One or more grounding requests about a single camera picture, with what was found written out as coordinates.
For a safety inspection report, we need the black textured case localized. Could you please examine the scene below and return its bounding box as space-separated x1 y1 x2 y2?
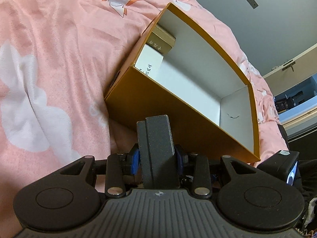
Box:
137 114 180 190

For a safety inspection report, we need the white long box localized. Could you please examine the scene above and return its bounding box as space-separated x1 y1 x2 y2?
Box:
135 44 163 79

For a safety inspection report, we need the gold brown small box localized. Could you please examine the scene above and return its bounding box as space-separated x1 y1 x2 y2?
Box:
146 25 176 55

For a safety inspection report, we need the orange cardboard storage box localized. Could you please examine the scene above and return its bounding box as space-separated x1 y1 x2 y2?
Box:
105 3 260 163

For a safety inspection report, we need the pink patterned duvet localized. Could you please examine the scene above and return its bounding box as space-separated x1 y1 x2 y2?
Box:
1 0 286 237

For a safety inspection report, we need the cream door with handle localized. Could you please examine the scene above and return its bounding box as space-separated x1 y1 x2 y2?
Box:
263 44 317 96

